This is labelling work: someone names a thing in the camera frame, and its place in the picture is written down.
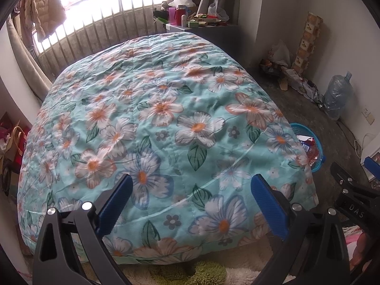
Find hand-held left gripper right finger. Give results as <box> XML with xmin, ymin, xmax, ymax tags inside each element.
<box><xmin>251</xmin><ymin>174</ymin><xmax>351</xmax><ymax>285</ymax></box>

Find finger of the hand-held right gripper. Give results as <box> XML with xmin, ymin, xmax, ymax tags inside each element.
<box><xmin>364</xmin><ymin>157</ymin><xmax>380</xmax><ymax>181</ymax></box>
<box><xmin>330</xmin><ymin>162</ymin><xmax>380</xmax><ymax>202</ymax></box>

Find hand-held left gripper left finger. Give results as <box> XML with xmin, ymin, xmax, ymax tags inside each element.
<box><xmin>32</xmin><ymin>174</ymin><xmax>133</xmax><ymax>285</ymax></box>

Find blue plastic basket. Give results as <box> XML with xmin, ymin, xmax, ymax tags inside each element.
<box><xmin>289</xmin><ymin>123</ymin><xmax>325</xmax><ymax>173</ymax></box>

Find pink cloth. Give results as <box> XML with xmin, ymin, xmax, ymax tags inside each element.
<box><xmin>341</xmin><ymin>226</ymin><xmax>371</xmax><ymax>274</ymax></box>

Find large blue water jug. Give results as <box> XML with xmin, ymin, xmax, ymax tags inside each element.
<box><xmin>323</xmin><ymin>71</ymin><xmax>354</xmax><ymax>121</ymax></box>

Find green shaggy rug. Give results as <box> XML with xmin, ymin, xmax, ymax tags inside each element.
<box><xmin>148</xmin><ymin>261</ymin><xmax>228</xmax><ymax>285</ymax></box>

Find white power strip box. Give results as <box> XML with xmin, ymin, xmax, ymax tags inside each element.
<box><xmin>282</xmin><ymin>67</ymin><xmax>319</xmax><ymax>101</ymax></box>

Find beige paper bag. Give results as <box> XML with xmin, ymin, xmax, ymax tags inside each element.
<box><xmin>4</xmin><ymin>126</ymin><xmax>29</xmax><ymax>167</ymax></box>

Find floral teal blanket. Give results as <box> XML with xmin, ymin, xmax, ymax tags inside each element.
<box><xmin>16</xmin><ymin>33</ymin><xmax>319</xmax><ymax>265</ymax></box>

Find tall patterned cardboard box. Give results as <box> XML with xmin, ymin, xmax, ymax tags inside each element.
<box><xmin>291</xmin><ymin>12</ymin><xmax>323</xmax><ymax>75</ymax></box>

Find translucent plastic bag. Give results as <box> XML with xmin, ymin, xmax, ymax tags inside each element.
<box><xmin>269</xmin><ymin>39</ymin><xmax>291</xmax><ymax>67</ymax></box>

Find beige rolled curtain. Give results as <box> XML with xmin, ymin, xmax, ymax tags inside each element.
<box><xmin>7</xmin><ymin>18</ymin><xmax>52</xmax><ymax>95</ymax></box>

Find metal window railing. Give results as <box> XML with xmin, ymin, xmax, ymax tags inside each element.
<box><xmin>33</xmin><ymin>0</ymin><xmax>190</xmax><ymax>75</ymax></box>

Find dark cabinet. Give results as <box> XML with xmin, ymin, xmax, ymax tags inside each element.
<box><xmin>165</xmin><ymin>24</ymin><xmax>240</xmax><ymax>36</ymax></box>

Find red bottle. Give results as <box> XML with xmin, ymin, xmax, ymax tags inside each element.
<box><xmin>176</xmin><ymin>5</ymin><xmax>187</xmax><ymax>26</ymax></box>

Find beige puffer jacket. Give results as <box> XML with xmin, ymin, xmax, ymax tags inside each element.
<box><xmin>19</xmin><ymin>0</ymin><xmax>66</xmax><ymax>36</ymax></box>

